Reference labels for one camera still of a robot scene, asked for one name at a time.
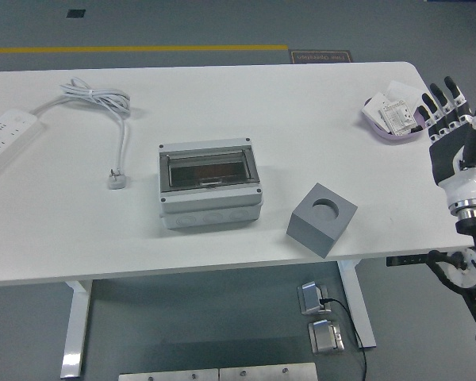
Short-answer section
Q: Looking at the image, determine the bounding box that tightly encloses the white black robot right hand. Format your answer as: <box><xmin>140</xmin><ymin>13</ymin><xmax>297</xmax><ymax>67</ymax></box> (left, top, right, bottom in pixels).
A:
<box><xmin>417</xmin><ymin>75</ymin><xmax>476</xmax><ymax>208</ymax></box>

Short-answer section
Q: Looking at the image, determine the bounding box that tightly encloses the orange cylindrical battery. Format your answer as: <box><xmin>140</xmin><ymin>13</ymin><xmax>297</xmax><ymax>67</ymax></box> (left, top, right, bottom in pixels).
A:
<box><xmin>192</xmin><ymin>165</ymin><xmax>228</xmax><ymax>180</ymax></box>

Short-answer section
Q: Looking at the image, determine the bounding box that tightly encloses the grey box cover frame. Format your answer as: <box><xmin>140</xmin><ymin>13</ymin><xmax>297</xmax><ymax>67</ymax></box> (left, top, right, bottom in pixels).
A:
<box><xmin>157</xmin><ymin>137</ymin><xmax>265</xmax><ymax>215</ymax></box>

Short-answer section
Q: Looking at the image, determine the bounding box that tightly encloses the smoky transparent hinged box lid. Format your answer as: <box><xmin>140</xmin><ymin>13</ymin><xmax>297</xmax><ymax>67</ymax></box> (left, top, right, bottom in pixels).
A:
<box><xmin>164</xmin><ymin>152</ymin><xmax>262</xmax><ymax>192</ymax></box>

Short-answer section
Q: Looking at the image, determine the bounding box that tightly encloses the silver floor socket box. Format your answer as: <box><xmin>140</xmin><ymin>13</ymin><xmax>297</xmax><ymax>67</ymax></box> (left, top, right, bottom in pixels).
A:
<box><xmin>308</xmin><ymin>319</ymin><xmax>346</xmax><ymax>355</ymax></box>
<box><xmin>297</xmin><ymin>281</ymin><xmax>330</xmax><ymax>317</ymax></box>

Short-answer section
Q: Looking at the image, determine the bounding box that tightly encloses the grey electrical box base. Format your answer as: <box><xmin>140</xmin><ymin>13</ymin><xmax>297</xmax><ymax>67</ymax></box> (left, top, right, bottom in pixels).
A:
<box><xmin>160</xmin><ymin>196</ymin><xmax>265</xmax><ymax>230</ymax></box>

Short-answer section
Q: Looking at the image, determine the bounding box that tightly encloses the purple shallow tray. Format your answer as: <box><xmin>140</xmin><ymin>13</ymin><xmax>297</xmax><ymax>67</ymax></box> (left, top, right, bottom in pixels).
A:
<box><xmin>359</xmin><ymin>97</ymin><xmax>429</xmax><ymax>144</ymax></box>

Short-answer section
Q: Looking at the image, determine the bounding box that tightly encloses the white socket panel with print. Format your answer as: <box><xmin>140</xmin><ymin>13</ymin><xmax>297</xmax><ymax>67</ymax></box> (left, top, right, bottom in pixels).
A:
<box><xmin>378</xmin><ymin>99</ymin><xmax>420</xmax><ymax>137</ymax></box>

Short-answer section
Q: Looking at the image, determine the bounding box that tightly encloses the black table control panel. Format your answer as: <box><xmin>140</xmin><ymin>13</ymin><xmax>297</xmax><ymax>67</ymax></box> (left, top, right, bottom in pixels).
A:
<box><xmin>386</xmin><ymin>253</ymin><xmax>433</xmax><ymax>267</ymax></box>

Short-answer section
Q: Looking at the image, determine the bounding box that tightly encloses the plain white square plate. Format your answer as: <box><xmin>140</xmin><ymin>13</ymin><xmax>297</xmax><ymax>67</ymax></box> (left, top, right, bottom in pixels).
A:
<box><xmin>383</xmin><ymin>81</ymin><xmax>425</xmax><ymax>112</ymax></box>

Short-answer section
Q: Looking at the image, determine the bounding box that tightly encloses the white plate with grey edge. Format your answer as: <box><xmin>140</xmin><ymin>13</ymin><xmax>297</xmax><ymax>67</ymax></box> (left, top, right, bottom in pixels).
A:
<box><xmin>361</xmin><ymin>92</ymin><xmax>392</xmax><ymax>134</ymax></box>

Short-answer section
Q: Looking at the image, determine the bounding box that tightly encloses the white table leg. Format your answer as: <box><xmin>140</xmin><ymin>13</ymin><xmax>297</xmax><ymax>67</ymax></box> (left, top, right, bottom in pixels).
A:
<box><xmin>59</xmin><ymin>279</ymin><xmax>94</xmax><ymax>379</ymax></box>
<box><xmin>338</xmin><ymin>260</ymin><xmax>378</xmax><ymax>350</ymax></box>

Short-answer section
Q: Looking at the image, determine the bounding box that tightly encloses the grey cube holder round hole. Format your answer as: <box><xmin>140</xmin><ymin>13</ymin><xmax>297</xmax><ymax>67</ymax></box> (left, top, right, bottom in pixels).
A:
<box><xmin>286</xmin><ymin>182</ymin><xmax>359</xmax><ymax>260</ymax></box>

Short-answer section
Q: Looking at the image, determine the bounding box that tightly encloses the dark floor sign with lettering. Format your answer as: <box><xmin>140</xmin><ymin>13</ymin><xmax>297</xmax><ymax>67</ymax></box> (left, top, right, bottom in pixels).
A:
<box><xmin>288</xmin><ymin>49</ymin><xmax>354</xmax><ymax>64</ymax></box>

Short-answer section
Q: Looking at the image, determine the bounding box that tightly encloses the grey metal floor plate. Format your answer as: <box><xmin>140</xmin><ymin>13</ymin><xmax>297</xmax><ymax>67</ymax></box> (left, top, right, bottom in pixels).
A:
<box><xmin>117</xmin><ymin>368</ymin><xmax>220</xmax><ymax>381</ymax></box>
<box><xmin>218</xmin><ymin>362</ymin><xmax>318</xmax><ymax>381</ymax></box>

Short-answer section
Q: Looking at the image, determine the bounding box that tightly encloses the white power strip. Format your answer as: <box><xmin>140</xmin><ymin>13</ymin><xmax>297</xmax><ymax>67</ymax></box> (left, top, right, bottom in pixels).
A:
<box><xmin>0</xmin><ymin>110</ymin><xmax>44</xmax><ymax>186</ymax></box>

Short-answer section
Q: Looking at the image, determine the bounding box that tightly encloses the black floor cable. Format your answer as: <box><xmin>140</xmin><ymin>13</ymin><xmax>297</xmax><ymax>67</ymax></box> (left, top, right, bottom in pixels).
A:
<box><xmin>319</xmin><ymin>297</ymin><xmax>368</xmax><ymax>381</ymax></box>

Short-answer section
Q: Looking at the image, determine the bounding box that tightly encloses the white power cord with plug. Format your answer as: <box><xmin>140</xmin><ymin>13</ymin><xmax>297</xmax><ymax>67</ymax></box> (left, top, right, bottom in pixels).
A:
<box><xmin>31</xmin><ymin>77</ymin><xmax>132</xmax><ymax>191</ymax></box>

